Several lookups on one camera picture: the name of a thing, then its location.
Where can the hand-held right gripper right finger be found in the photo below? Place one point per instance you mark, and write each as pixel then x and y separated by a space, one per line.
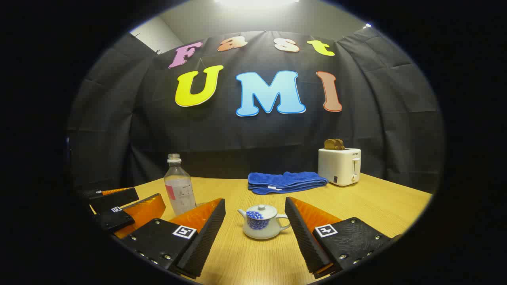
pixel 307 241

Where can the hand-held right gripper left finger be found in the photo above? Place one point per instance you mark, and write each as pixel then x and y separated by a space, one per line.
pixel 200 245

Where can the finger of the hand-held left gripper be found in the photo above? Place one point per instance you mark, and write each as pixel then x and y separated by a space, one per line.
pixel 115 200
pixel 115 219

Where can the white blue-patterned teacup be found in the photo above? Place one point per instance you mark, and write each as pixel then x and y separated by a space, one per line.
pixel 271 229

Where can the clear plastic water bottle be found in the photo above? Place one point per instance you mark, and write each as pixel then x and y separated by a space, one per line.
pixel 180 190

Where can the folded blue towel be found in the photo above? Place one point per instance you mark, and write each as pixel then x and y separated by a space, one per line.
pixel 285 182

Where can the white toaster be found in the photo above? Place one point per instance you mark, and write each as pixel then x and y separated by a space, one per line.
pixel 336 166

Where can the brown toast slice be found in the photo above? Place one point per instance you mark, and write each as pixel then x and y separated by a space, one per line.
pixel 340 145
pixel 330 144

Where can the ceiling light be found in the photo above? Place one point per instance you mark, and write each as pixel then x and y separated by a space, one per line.
pixel 257 2

